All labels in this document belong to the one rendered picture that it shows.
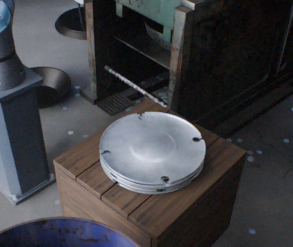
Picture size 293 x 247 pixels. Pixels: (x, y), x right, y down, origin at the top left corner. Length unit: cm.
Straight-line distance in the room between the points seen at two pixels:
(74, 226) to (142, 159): 31
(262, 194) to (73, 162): 75
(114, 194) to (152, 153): 15
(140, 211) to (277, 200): 70
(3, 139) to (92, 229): 60
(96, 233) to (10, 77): 59
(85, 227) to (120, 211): 19
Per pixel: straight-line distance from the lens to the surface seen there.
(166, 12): 153
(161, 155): 118
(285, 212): 164
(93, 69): 192
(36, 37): 257
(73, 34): 253
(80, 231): 96
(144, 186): 111
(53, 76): 214
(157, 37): 173
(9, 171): 154
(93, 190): 115
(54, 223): 95
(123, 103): 173
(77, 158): 124
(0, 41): 130
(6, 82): 134
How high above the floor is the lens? 120
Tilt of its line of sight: 40 degrees down
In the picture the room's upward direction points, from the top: 2 degrees clockwise
